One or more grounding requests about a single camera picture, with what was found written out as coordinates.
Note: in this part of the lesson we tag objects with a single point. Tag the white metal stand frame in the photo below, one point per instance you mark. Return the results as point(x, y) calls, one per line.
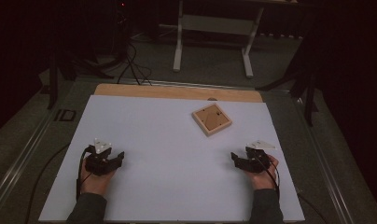
point(216, 25)

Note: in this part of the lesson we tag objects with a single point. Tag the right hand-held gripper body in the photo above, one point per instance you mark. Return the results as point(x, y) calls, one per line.
point(258, 163)

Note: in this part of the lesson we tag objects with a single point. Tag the dark equipment with red light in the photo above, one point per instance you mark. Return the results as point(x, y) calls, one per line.
point(122, 28)

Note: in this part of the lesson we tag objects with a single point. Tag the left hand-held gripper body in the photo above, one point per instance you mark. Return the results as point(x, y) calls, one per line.
point(94, 165)

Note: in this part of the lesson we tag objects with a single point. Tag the white table mat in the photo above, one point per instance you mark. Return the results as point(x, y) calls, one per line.
point(171, 174)

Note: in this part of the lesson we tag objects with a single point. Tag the person's right hand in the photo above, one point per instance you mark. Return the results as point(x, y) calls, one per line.
point(262, 180)

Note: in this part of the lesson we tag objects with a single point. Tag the person's left hand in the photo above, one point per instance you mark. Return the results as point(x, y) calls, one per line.
point(94, 185)

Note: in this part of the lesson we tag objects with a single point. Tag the wooden picture frame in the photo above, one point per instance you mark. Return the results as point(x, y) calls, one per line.
point(212, 119)

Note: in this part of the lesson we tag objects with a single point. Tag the black tripod stand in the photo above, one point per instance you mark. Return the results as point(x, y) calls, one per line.
point(309, 93)

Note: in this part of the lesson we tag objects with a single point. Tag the metal floor rail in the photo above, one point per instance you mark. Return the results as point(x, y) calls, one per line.
point(18, 165)
point(326, 161)

